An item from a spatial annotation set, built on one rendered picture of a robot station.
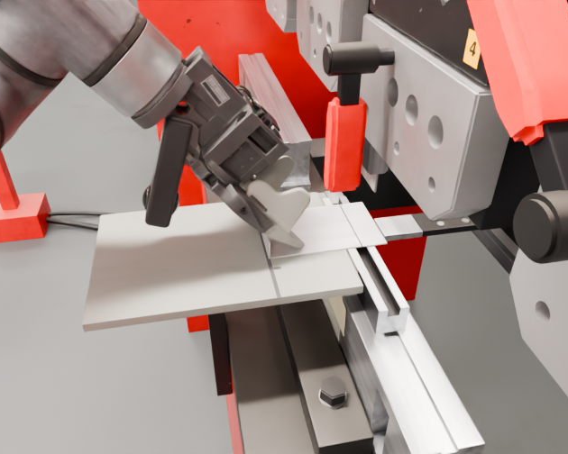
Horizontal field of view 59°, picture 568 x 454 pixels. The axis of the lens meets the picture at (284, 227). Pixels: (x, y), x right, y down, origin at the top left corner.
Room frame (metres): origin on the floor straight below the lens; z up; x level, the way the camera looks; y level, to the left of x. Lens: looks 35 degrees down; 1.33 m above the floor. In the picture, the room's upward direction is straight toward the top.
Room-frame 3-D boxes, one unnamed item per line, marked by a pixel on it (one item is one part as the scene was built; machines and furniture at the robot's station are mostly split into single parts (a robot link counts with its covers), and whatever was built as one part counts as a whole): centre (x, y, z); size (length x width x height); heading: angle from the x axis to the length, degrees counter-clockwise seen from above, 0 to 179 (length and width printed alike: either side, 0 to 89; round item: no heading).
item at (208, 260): (0.43, 0.07, 1.00); 0.26 x 0.18 x 0.01; 101
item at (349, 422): (0.41, -0.03, 0.89); 0.30 x 0.05 x 0.03; 11
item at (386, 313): (0.44, -0.08, 0.98); 0.20 x 0.03 x 0.03; 11
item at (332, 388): (0.31, -0.05, 0.91); 0.03 x 0.03 x 0.02
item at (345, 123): (0.30, -0.04, 1.20); 0.04 x 0.02 x 0.10; 101
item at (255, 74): (1.00, 0.03, 0.92); 0.50 x 0.06 x 0.10; 11
